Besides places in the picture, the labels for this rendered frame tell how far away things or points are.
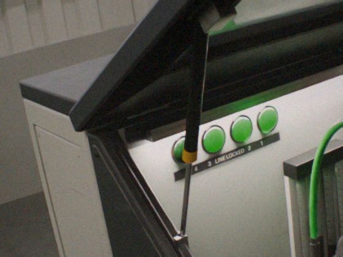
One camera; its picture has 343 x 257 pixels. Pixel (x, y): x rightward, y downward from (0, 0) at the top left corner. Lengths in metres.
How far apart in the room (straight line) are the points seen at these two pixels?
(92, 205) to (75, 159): 0.08
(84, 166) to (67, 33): 3.74
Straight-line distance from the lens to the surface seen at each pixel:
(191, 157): 0.90
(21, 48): 4.78
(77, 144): 1.16
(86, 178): 1.18
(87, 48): 4.91
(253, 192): 1.28
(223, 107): 1.16
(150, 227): 1.02
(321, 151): 1.20
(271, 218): 1.33
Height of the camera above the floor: 1.77
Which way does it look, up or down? 18 degrees down
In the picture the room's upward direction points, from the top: 9 degrees counter-clockwise
